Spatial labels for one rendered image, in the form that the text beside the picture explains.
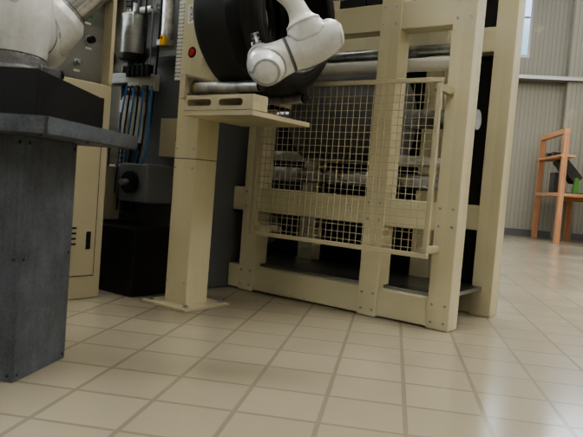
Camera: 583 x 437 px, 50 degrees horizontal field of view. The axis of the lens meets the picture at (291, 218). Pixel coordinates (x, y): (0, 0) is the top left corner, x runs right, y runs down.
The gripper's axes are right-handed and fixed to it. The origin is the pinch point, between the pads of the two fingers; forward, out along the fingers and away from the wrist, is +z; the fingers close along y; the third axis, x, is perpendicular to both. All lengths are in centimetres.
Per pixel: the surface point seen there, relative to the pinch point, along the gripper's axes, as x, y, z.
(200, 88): -24.2, 17.1, 33.9
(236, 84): -10.2, 16.4, 21.8
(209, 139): -27, 41, 42
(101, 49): -62, -2, 64
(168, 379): -47, 64, -78
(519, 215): 397, 536, 728
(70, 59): -72, -3, 52
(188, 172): -39, 50, 34
